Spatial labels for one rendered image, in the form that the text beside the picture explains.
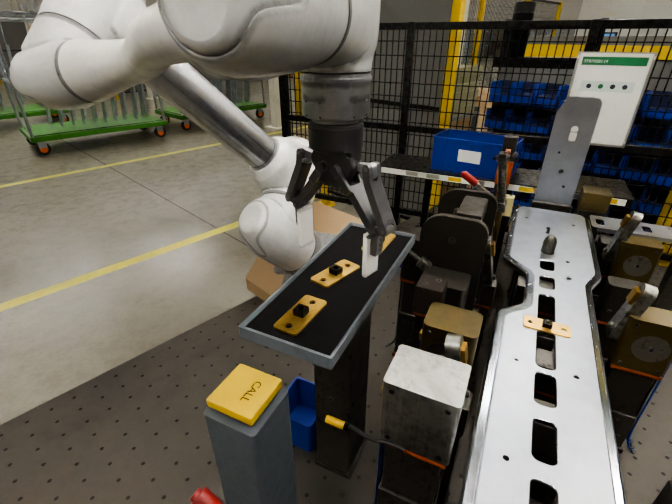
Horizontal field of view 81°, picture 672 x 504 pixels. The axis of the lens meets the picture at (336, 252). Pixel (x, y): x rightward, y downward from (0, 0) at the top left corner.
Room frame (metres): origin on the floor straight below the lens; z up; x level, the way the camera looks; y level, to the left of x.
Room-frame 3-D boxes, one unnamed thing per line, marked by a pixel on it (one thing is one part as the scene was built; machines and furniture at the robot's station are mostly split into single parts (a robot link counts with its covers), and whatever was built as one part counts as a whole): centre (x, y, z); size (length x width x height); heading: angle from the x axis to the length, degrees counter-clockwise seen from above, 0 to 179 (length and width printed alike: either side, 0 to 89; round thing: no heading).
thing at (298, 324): (0.43, 0.05, 1.17); 0.08 x 0.04 x 0.01; 151
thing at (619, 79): (1.47, -0.95, 1.30); 0.23 x 0.02 x 0.31; 64
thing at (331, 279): (0.54, 0.00, 1.17); 0.08 x 0.04 x 0.01; 138
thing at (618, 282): (0.76, -0.70, 0.84); 0.10 x 0.05 x 0.29; 64
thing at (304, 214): (0.59, 0.05, 1.22); 0.03 x 0.01 x 0.07; 138
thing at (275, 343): (0.54, -0.01, 1.16); 0.37 x 0.14 x 0.02; 154
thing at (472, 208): (0.78, -0.27, 0.94); 0.18 x 0.13 x 0.49; 154
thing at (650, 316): (0.57, -0.61, 0.87); 0.12 x 0.07 x 0.35; 64
